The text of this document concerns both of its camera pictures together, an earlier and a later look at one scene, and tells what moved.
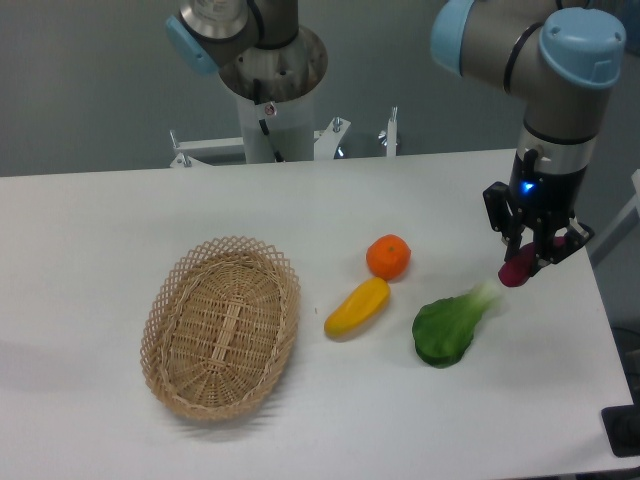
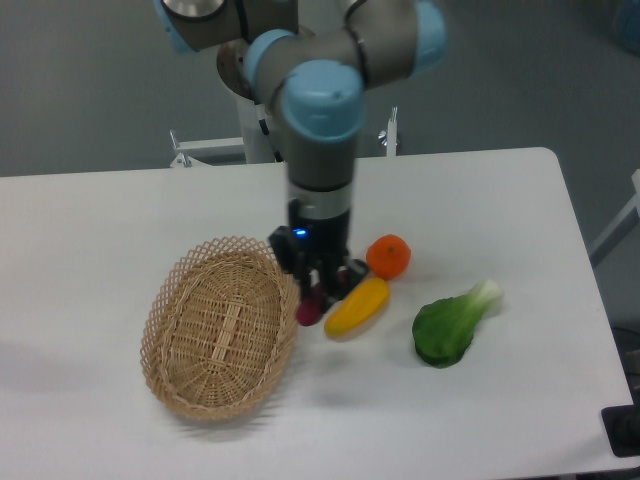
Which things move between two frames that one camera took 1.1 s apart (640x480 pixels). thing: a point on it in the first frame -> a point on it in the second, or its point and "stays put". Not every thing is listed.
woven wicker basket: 218,322 stays put
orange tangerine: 388,256 stays put
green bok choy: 443,328 stays put
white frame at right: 619,227 stays put
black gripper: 543,194 -> 329,238
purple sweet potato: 517,270 -> 310,310
